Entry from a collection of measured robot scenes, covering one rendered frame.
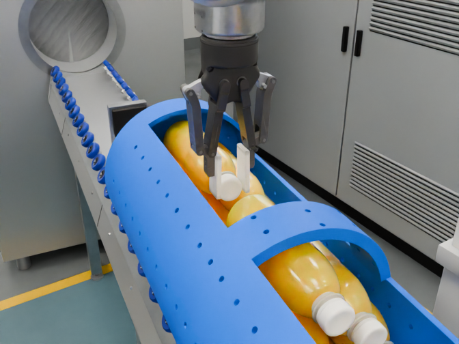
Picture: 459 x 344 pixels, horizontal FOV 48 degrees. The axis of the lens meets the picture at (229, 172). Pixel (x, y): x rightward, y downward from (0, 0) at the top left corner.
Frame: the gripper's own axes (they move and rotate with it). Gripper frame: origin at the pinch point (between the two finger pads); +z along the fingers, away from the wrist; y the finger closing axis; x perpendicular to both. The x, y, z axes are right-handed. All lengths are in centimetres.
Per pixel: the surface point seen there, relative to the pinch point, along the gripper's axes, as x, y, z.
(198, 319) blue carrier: 20.6, 12.8, 5.6
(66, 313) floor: -117, 24, 121
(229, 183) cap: 0.4, 0.2, 1.8
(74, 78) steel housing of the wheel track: -142, 3, 28
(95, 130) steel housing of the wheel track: -88, 6, 28
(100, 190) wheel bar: -52, 11, 28
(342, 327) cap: 28.8, -0.4, 4.6
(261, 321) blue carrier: 28.3, 9.0, 0.6
